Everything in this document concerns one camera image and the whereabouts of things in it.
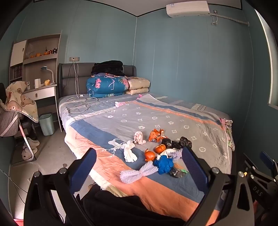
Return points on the blue floral folded quilt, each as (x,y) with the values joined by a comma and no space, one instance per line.
(106,85)

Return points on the orange snack wrapper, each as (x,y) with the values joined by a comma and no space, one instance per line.
(156,135)

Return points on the pile of pale clothes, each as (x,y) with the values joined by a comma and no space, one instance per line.
(228,130)

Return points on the white wrapped pipe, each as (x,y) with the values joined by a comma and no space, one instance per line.
(230,19)

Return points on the blue mesh cloth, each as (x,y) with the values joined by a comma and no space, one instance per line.
(163,164)

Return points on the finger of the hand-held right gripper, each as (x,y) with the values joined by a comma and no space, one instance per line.
(267,160)

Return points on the person's black trousers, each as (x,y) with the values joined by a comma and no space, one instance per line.
(121,206)

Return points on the row of dark books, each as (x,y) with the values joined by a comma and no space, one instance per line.
(17,71)

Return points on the orange peel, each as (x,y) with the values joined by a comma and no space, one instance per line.
(150,155)
(160,148)

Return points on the small pink cloth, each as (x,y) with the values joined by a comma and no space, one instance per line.
(119,104)

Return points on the white foam fruit net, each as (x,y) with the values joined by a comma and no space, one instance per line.
(136,173)

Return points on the bed with patterned sheet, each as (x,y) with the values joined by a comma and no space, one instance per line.
(134,121)

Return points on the white face mask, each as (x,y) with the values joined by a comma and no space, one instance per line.
(129,153)

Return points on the green waste bin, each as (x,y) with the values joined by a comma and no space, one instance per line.
(46,125)

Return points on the plush slipper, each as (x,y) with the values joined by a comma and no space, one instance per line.
(33,142)
(27,153)

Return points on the grey desk shelf unit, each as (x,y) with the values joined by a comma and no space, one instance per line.
(41,93)

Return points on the bear print blanket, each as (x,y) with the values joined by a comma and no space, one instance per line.
(20,100)

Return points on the oranges on shelf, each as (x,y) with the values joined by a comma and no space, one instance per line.
(37,55)

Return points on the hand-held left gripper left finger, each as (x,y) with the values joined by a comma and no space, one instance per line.
(85,168)

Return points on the pink face mask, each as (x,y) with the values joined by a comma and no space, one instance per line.
(139,138)

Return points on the grey bed headboard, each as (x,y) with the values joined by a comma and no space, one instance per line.
(69,76)

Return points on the white desk lamp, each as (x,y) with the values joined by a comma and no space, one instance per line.
(50,72)

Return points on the wall power socket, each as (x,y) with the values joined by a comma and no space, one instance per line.
(74,59)

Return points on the dark foil wrapper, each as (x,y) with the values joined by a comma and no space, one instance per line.
(177,172)

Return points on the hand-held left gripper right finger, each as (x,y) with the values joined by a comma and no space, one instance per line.
(193,171)

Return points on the black plastic bag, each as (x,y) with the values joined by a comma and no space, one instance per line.
(185,141)
(170,143)

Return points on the grey chair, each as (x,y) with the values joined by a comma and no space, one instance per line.
(8,123)

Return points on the window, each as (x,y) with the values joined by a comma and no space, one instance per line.
(268,65)

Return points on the white air conditioner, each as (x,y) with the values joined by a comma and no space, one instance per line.
(187,8)

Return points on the pale purple foam net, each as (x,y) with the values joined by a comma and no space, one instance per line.
(173,154)

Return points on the black folded blanket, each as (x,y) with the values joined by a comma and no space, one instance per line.
(107,67)

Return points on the beige folded quilt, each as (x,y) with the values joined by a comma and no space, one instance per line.
(139,85)

